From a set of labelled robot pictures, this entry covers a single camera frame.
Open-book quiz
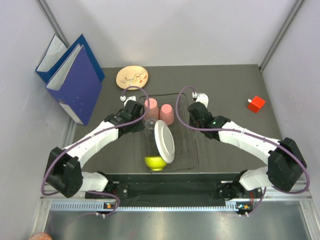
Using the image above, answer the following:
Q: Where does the beige floral plate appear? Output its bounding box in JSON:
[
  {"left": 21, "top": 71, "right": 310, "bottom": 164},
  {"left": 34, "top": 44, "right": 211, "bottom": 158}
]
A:
[{"left": 115, "top": 65, "right": 149, "bottom": 89}]

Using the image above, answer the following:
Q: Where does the white plate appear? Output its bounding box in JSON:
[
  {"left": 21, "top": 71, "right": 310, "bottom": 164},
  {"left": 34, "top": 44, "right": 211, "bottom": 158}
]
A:
[{"left": 154, "top": 120, "right": 175, "bottom": 164}]

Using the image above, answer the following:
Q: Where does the black wire dish rack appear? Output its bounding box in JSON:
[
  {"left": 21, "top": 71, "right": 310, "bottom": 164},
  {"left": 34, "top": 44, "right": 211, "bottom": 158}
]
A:
[{"left": 138, "top": 93, "right": 199, "bottom": 173}]

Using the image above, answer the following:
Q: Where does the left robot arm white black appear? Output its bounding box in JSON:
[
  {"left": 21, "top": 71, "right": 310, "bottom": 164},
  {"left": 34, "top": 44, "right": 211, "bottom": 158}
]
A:
[{"left": 44, "top": 99, "right": 145, "bottom": 199}]

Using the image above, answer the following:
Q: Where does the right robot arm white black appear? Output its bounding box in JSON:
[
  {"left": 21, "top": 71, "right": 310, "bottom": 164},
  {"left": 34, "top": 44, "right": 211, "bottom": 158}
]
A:
[{"left": 187, "top": 102, "right": 307, "bottom": 200}]

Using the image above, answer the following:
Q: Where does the pink cup left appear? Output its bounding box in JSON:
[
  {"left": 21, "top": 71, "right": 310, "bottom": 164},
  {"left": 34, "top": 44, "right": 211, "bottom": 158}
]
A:
[{"left": 144, "top": 98, "right": 159, "bottom": 120}]

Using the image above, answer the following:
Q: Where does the pink cup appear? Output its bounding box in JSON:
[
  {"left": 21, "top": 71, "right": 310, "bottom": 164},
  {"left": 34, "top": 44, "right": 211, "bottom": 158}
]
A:
[
  {"left": 159, "top": 104, "right": 175, "bottom": 126},
  {"left": 144, "top": 98, "right": 159, "bottom": 120}
]

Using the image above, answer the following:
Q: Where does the clear wine glass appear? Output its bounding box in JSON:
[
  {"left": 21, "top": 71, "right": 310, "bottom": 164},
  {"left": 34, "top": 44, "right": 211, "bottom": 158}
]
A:
[{"left": 144, "top": 118, "right": 157, "bottom": 140}]

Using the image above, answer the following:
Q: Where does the pink cup right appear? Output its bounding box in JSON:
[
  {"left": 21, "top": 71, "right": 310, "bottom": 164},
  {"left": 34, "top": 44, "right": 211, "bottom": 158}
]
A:
[{"left": 159, "top": 104, "right": 175, "bottom": 126}]

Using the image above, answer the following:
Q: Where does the yellow-green bowl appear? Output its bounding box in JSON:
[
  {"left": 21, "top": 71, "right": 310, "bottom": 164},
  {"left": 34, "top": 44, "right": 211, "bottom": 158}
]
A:
[{"left": 144, "top": 156, "right": 167, "bottom": 171}]

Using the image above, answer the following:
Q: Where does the red cube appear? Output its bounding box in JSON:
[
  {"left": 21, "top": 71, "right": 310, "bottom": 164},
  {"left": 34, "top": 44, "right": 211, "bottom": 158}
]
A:
[{"left": 247, "top": 96, "right": 266, "bottom": 114}]

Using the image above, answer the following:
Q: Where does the front blue binder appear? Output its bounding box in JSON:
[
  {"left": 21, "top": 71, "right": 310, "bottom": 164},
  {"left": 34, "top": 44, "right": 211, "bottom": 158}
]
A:
[{"left": 46, "top": 44, "right": 102, "bottom": 126}]

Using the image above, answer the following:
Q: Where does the blue binder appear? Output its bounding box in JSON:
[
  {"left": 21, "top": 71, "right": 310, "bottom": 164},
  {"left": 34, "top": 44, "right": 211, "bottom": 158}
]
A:
[
  {"left": 46, "top": 44, "right": 102, "bottom": 126},
  {"left": 35, "top": 34, "right": 105, "bottom": 84}
]

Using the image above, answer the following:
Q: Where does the rear blue binder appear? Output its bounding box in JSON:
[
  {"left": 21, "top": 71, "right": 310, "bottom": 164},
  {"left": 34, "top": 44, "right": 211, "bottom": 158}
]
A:
[{"left": 35, "top": 34, "right": 105, "bottom": 84}]

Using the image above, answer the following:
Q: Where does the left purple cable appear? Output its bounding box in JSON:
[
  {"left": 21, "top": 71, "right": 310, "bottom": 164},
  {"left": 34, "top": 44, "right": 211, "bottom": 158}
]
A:
[{"left": 41, "top": 86, "right": 150, "bottom": 197}]

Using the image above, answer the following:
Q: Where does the purple cable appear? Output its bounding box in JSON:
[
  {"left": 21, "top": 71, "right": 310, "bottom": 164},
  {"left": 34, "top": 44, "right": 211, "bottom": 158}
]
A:
[
  {"left": 176, "top": 86, "right": 311, "bottom": 194},
  {"left": 41, "top": 86, "right": 150, "bottom": 197}
]

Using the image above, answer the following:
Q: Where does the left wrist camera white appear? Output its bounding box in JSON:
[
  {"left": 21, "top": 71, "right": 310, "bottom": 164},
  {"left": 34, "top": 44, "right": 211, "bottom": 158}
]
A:
[{"left": 120, "top": 95, "right": 137, "bottom": 103}]

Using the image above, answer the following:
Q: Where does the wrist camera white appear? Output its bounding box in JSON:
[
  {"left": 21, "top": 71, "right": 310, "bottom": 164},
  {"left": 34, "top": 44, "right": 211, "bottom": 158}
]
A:
[
  {"left": 192, "top": 91, "right": 209, "bottom": 108},
  {"left": 120, "top": 95, "right": 137, "bottom": 103}
]

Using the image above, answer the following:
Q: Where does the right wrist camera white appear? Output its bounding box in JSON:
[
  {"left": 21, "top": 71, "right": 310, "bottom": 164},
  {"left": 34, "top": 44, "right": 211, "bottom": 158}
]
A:
[{"left": 192, "top": 91, "right": 209, "bottom": 108}]

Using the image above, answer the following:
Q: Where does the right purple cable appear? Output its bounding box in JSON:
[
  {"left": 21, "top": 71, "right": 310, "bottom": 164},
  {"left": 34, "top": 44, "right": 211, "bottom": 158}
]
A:
[{"left": 176, "top": 86, "right": 311, "bottom": 194}]

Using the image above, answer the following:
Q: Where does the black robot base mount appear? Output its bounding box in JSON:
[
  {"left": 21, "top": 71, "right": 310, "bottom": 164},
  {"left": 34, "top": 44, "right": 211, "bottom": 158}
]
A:
[{"left": 96, "top": 171, "right": 263, "bottom": 207}]

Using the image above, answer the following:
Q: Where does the aluminium rail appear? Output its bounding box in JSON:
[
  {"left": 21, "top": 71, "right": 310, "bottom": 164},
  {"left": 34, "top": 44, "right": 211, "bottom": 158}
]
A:
[{"left": 41, "top": 179, "right": 313, "bottom": 213}]

